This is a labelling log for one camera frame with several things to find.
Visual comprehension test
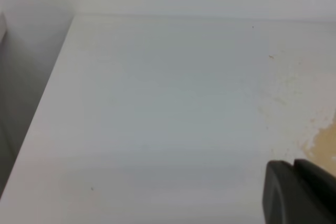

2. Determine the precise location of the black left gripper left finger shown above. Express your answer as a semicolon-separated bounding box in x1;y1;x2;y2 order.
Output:
262;160;335;224

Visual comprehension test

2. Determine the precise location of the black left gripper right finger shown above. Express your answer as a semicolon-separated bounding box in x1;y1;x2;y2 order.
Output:
293;159;335;195

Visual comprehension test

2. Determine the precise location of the brown coffee spill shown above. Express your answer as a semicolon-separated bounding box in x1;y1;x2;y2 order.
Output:
301;115;335;176

